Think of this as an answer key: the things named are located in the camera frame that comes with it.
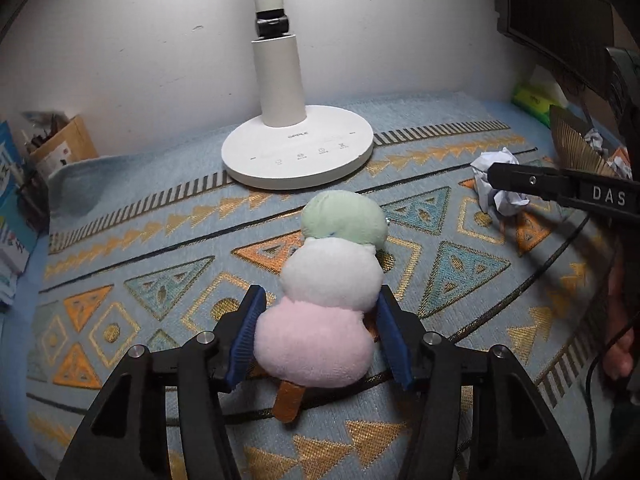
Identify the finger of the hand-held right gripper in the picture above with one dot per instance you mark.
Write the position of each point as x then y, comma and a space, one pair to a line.
535, 180

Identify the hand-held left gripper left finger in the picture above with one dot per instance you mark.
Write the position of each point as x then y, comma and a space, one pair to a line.
246, 332

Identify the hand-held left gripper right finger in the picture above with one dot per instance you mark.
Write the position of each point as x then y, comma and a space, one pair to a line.
395, 340

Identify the white paper ball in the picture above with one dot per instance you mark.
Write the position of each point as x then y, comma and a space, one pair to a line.
487, 195

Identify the round woven basket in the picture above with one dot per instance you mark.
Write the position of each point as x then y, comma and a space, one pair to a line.
575, 145

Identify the pile of paper balls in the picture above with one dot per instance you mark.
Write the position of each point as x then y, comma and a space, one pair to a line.
595, 139

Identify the three-colour dango plush toy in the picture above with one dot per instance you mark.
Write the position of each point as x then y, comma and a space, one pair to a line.
325, 270

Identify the person's right hand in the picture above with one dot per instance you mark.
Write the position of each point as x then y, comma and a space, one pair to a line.
622, 340

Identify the green tissue pack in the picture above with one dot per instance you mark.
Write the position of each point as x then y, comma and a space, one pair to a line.
532, 97

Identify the patterned blue woven mat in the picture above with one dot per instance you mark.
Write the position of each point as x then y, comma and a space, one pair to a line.
150, 240

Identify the black monitor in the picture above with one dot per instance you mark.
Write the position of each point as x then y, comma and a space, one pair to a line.
555, 15

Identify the black mesh pen holder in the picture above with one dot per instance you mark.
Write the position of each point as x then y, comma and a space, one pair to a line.
32, 205

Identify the white desk lamp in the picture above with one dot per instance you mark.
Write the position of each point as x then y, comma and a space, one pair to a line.
280, 85

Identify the cardboard box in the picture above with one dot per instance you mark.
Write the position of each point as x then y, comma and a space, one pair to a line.
65, 150

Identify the blue book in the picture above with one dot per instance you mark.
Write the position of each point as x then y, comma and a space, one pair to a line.
10, 170

